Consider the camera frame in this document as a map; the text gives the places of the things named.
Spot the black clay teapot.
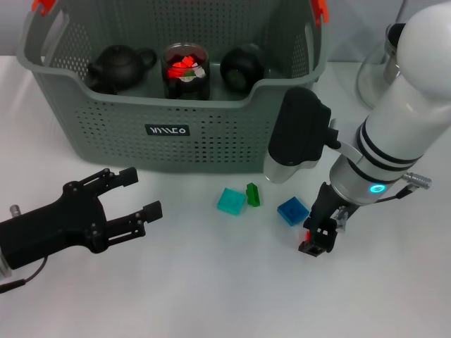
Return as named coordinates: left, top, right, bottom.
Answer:
left=86, top=44, right=159, bottom=93

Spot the blue square plate brick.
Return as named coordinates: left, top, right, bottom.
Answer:
left=277, top=196, right=311, bottom=227

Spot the teal square plate brick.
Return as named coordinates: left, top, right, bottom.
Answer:
left=216, top=187, right=247, bottom=216

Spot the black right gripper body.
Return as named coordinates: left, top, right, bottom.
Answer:
left=303, top=182, right=361, bottom=232

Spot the grey perforated storage bin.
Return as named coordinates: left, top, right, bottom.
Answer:
left=16, top=0, right=330, bottom=175

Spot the green stepped brick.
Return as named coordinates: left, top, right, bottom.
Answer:
left=245, top=182, right=261, bottom=207

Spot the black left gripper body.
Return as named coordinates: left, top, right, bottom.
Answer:
left=0, top=181, right=109, bottom=270

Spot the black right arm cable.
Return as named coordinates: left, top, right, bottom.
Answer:
left=373, top=184, right=416, bottom=206

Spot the dark red curved brick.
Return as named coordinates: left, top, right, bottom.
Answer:
left=165, top=47, right=207, bottom=65

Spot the orange-red rectangular brick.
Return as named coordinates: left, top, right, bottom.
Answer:
left=167, top=63, right=187, bottom=80

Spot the glass teapot black handle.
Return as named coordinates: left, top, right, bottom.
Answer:
left=356, top=23, right=407, bottom=110

